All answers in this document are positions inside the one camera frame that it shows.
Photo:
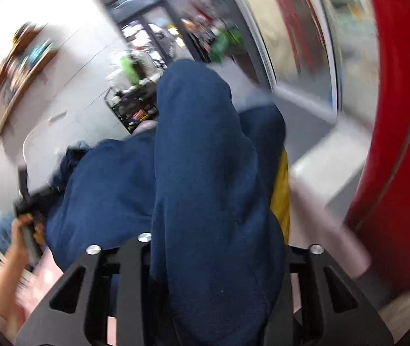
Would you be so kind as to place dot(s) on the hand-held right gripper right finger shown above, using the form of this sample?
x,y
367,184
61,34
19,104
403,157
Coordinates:
x,y
316,295

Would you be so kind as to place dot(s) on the red curved bin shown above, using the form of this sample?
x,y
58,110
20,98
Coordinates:
x,y
392,133

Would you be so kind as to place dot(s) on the person's left hand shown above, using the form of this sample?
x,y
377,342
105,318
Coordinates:
x,y
17,238

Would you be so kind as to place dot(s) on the black cart with items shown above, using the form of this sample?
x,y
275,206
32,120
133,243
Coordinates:
x,y
132,104

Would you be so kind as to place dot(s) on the person's left forearm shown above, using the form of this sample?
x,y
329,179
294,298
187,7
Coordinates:
x,y
5,284

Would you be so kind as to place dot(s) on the yellow cloth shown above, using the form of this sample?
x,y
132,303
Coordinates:
x,y
281,191

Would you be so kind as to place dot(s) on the navy blue jacket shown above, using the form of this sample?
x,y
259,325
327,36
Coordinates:
x,y
197,173

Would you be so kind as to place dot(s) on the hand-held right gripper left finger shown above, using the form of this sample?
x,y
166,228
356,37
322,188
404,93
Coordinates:
x,y
129,277

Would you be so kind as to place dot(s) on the wooden wall shelf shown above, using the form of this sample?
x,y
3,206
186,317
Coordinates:
x,y
28,90
14,72

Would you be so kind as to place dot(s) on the dark glass door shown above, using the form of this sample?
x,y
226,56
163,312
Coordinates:
x,y
147,18

